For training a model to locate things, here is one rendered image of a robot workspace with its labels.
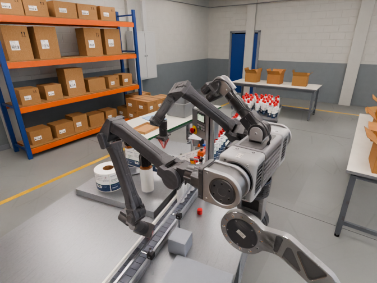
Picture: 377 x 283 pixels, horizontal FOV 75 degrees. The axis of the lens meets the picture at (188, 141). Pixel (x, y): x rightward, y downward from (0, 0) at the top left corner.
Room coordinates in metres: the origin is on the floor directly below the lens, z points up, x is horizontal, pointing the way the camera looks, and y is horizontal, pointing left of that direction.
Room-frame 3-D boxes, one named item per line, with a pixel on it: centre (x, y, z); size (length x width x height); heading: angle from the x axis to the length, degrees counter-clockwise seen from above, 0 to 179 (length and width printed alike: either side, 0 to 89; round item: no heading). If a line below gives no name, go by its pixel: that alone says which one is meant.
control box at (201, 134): (1.53, -0.11, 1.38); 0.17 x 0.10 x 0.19; 31
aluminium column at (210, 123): (1.45, -0.14, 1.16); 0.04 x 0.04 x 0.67; 66
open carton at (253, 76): (7.03, -1.82, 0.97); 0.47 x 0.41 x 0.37; 141
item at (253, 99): (3.68, -1.11, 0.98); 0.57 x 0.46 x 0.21; 66
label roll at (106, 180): (1.59, 0.59, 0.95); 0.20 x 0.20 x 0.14
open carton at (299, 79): (6.31, -2.88, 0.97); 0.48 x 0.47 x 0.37; 147
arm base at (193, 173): (0.73, -0.03, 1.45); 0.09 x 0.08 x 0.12; 144
